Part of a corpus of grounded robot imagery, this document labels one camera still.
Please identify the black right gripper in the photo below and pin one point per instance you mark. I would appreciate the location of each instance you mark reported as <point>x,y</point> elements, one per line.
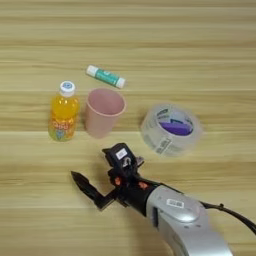
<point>133,190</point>

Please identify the pink plastic cup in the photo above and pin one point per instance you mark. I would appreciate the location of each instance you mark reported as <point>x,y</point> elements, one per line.
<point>100,123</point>

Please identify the clear packing tape roll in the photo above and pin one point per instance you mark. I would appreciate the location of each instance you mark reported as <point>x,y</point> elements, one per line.
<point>153,136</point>

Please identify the orange juice bottle white cap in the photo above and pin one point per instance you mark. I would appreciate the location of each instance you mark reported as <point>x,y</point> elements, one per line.
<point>63,110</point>

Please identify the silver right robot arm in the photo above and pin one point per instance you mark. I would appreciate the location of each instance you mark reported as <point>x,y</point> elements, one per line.
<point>186,220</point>

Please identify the small black box white label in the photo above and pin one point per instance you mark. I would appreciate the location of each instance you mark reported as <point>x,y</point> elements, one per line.
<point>120,155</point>

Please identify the green and white glue stick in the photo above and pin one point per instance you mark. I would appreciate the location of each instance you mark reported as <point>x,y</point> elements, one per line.
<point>106,76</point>

